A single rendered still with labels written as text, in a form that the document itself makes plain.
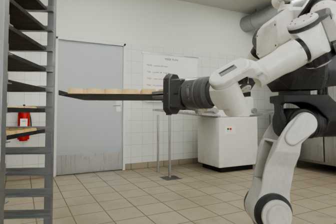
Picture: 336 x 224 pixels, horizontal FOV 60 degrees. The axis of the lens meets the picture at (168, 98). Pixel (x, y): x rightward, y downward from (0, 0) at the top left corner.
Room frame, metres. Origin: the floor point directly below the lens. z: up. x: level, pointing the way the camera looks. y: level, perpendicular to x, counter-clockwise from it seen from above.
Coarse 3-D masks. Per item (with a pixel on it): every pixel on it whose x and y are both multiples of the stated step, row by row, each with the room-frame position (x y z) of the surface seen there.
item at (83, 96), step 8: (72, 96) 0.97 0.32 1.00; (80, 96) 0.97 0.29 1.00; (88, 96) 0.97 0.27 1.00; (96, 96) 0.97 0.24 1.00; (104, 96) 0.97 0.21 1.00; (112, 96) 0.97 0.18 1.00; (120, 96) 0.97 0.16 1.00; (128, 96) 0.97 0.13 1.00; (136, 96) 0.97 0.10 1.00; (144, 96) 0.97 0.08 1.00
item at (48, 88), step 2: (40, 86) 1.29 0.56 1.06; (42, 86) 1.29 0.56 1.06; (44, 86) 1.29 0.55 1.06; (46, 86) 1.29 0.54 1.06; (48, 86) 1.29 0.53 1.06; (50, 86) 1.29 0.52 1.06; (52, 86) 1.29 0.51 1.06; (46, 88) 1.29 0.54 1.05; (48, 88) 1.29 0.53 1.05; (50, 88) 1.29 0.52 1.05; (52, 88) 1.29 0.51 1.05; (46, 90) 1.29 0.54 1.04; (48, 90) 1.29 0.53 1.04; (50, 90) 1.29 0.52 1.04; (52, 90) 1.29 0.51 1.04
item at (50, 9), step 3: (48, 6) 1.29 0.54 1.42; (51, 6) 1.29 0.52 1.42; (27, 9) 1.26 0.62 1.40; (30, 9) 1.26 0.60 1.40; (33, 9) 1.26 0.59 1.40; (36, 9) 1.26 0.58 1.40; (39, 9) 1.26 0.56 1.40; (42, 9) 1.26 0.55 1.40; (45, 9) 1.26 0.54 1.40; (48, 9) 1.29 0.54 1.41; (51, 9) 1.29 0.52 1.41
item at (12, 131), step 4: (8, 128) 1.23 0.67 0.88; (12, 128) 1.18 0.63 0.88; (16, 128) 1.21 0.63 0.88; (20, 128) 1.22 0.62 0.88; (24, 128) 1.18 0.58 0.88; (28, 128) 1.18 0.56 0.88; (32, 128) 1.22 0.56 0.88; (8, 132) 0.99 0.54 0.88; (12, 132) 1.03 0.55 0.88; (16, 132) 1.05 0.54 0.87; (20, 132) 1.09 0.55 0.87
